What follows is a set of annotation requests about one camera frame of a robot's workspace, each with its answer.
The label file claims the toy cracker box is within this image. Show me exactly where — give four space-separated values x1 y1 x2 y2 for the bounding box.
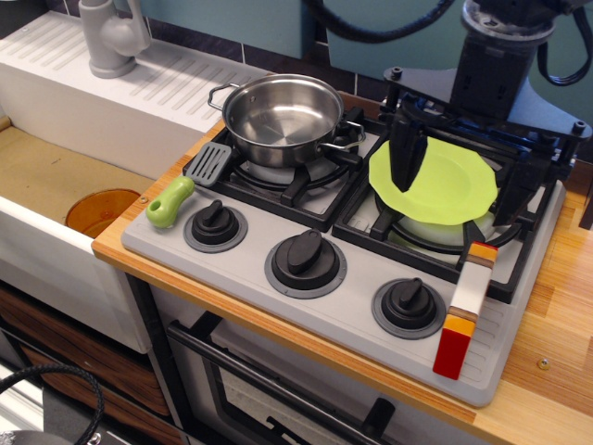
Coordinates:
433 242 498 380

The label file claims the left black burner grate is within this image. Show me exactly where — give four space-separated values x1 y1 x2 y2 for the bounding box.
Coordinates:
210 107 365 232

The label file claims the middle black stove knob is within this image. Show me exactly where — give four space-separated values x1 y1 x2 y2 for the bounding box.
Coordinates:
264 229 347 299

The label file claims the black stove knob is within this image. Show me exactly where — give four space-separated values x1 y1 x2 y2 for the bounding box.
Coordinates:
183 199 248 254
372 278 447 340
264 229 347 299

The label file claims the right black burner grate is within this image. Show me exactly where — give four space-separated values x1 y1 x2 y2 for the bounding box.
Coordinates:
332 169 565 304

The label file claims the grey spatula green handle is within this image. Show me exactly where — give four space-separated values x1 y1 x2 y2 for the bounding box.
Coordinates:
145 142 232 228

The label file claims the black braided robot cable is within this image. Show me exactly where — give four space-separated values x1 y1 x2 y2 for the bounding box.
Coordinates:
300 0 458 45

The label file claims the green plastic plate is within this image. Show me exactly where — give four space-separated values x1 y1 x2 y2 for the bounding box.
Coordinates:
369 137 498 225

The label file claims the grey toy faucet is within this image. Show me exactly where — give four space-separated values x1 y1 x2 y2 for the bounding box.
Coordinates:
79 0 151 79

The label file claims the black burner grate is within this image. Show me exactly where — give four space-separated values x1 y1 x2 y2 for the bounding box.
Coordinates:
332 169 565 304
210 107 365 232

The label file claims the orange sink drain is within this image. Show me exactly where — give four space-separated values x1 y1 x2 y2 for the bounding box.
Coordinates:
65 188 140 238

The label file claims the right black stove knob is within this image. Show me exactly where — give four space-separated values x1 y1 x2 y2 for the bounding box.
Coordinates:
372 278 447 340

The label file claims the left black stove knob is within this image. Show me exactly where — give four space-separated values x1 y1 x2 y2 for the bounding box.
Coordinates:
183 199 248 254

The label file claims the white toy sink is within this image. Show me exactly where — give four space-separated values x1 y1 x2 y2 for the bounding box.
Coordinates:
1 12 263 353

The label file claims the black oven door handle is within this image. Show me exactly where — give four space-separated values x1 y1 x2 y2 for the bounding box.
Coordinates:
167 321 386 445

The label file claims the black cable bottom left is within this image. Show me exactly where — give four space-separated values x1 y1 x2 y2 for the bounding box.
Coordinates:
0 362 105 445

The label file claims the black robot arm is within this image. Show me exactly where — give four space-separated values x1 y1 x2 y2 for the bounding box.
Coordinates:
385 1 592 225

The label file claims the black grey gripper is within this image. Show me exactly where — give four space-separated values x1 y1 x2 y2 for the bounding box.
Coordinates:
384 32 592 226

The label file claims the grey toy stove top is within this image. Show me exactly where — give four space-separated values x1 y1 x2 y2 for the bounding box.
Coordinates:
121 164 565 406

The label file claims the stainless steel pot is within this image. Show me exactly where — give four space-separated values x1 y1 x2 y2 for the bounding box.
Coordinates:
208 74 366 168

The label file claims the wooden drawer front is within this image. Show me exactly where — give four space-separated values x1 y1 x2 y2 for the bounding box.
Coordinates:
1 283 183 444

